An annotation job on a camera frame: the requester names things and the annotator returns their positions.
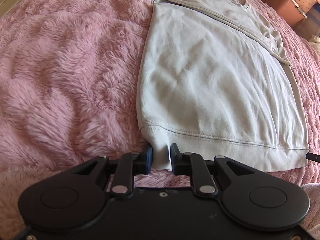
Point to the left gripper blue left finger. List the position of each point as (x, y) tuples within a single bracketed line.
[(129, 166)]

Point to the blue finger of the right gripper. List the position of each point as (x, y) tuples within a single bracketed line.
[(313, 157)]

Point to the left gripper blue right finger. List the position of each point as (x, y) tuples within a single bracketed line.
[(193, 166)]

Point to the white Nevada sweatshirt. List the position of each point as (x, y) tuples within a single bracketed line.
[(215, 80)]

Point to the white crumpled cloth at right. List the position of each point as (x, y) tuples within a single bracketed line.
[(315, 39)]

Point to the blue transparent storage bin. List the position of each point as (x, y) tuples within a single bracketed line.
[(309, 27)]

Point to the terracotta storage box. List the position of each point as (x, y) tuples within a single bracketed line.
[(289, 10)]

